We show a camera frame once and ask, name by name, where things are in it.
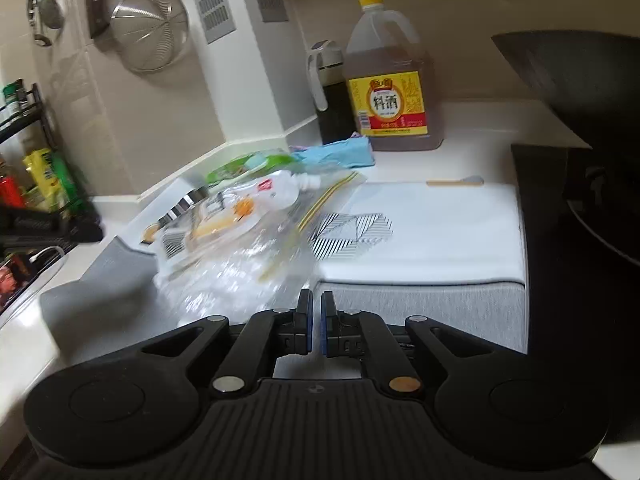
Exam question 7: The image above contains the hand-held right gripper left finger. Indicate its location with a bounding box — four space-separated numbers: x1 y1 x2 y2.
142 290 316 396

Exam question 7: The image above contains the yellow green snack bag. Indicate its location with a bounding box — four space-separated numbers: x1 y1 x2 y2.
22 149 76 211

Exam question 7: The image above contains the dark sauce bottle white lid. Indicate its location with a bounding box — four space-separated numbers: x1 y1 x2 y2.
306 39 357 146

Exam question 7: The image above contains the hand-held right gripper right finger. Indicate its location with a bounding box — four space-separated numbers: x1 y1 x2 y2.
321 290 496 396

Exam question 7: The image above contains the metal ladle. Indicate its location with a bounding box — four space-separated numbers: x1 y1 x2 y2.
26 0 66 48

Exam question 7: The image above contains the grey and white counter mat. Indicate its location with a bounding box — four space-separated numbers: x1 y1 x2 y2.
40 175 531 356

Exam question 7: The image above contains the orange label bottle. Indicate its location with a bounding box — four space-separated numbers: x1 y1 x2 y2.
0 170 23 208

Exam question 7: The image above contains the green plastic packet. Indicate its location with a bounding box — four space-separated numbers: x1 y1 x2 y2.
206 149 301 185

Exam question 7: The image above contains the silver striped wrapper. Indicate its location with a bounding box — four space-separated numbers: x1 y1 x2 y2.
157 187 211 226

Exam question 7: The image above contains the black smartphone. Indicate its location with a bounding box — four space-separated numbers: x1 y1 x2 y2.
0 255 32 307

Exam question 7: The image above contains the white cable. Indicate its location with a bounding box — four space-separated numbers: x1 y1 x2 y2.
29 245 67 267

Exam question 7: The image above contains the blue rubber glove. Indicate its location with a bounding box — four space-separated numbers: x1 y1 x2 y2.
290 140 376 168

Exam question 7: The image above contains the metal mesh strainer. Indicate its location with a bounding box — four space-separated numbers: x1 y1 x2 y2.
110 0 190 73

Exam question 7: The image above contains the green cap spice jar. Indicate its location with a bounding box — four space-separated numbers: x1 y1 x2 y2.
2 80 26 111

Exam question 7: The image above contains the black spice rack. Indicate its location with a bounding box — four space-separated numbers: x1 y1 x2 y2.
0 82 103 311

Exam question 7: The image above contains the white spouted pouch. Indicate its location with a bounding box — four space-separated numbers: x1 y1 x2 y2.
187 170 326 241

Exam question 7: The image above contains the brown liquid jug yellow label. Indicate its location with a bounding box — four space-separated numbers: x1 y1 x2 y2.
345 0 445 152

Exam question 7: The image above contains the black wok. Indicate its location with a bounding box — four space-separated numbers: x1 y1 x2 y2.
491 31 640 281

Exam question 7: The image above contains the black glass cooktop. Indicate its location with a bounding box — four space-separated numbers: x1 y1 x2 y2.
510 144 640 361

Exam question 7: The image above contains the clear zip bag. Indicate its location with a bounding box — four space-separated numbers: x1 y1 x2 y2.
152 170 368 326

